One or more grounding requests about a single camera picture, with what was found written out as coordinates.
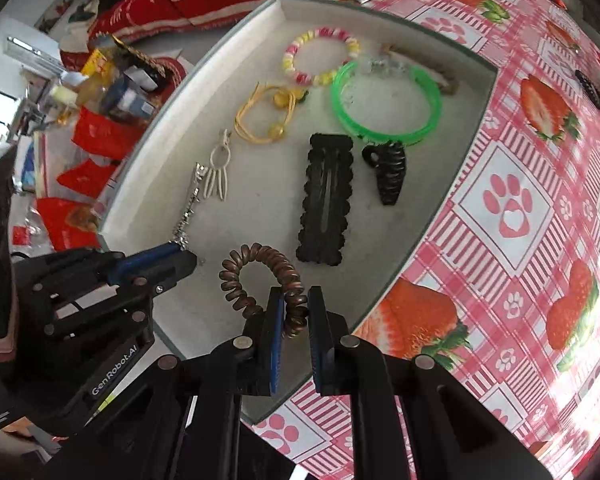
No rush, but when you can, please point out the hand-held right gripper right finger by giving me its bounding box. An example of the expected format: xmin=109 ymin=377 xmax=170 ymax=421
xmin=307 ymin=285 xmax=553 ymax=480

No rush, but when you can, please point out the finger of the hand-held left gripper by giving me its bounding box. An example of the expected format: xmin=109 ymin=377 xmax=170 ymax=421
xmin=115 ymin=251 xmax=199 ymax=311
xmin=92 ymin=241 xmax=188 ymax=286

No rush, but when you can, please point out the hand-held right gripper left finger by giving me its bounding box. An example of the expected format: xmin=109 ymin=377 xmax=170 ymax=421
xmin=37 ymin=286 xmax=287 ymax=480

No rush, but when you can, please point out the brown spiral hair tie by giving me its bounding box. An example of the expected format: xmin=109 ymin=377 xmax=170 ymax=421
xmin=219 ymin=243 xmax=310 ymax=338

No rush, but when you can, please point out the silver chain hair clip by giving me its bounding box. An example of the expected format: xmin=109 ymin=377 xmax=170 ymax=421
xmin=172 ymin=161 xmax=206 ymax=253

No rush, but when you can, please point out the white tassel earring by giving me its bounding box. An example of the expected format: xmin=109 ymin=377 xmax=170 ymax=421
xmin=202 ymin=129 xmax=234 ymax=202

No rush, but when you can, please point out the black scalloped snap hair clip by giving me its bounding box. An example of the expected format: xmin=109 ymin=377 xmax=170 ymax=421
xmin=296 ymin=132 xmax=355 ymax=266

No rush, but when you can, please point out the grey jewelry box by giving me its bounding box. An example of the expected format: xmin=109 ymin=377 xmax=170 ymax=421
xmin=97 ymin=0 xmax=499 ymax=426

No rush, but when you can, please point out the small black claw clip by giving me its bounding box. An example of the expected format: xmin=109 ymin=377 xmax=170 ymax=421
xmin=361 ymin=140 xmax=408 ymax=207

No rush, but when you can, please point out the yellow hair tie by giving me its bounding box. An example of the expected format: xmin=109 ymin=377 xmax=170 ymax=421
xmin=234 ymin=82 xmax=308 ymax=145

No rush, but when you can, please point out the pink yellow beaded bracelet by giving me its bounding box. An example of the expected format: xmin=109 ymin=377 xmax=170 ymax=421
xmin=281 ymin=27 xmax=361 ymax=87

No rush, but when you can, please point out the green plastic bangle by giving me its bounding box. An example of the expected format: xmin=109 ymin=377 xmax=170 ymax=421
xmin=331 ymin=60 xmax=442 ymax=147

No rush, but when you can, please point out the clear plastic hair clip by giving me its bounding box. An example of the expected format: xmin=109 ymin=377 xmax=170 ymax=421
xmin=357 ymin=55 xmax=411 ymax=78

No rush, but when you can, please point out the brown wooden hair stick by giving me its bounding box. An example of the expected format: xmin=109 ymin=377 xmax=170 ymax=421
xmin=380 ymin=42 xmax=460 ymax=97

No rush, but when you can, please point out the red plastic bag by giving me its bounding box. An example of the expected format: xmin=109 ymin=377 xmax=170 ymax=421
xmin=35 ymin=197 xmax=106 ymax=253
xmin=57 ymin=157 xmax=126 ymax=198
xmin=72 ymin=107 xmax=146 ymax=161

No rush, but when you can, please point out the red printed blanket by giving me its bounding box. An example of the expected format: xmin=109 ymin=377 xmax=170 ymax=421
xmin=60 ymin=0 xmax=281 ymax=73

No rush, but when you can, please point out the black oval hair clip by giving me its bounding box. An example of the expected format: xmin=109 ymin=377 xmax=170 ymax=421
xmin=575 ymin=69 xmax=600 ymax=126

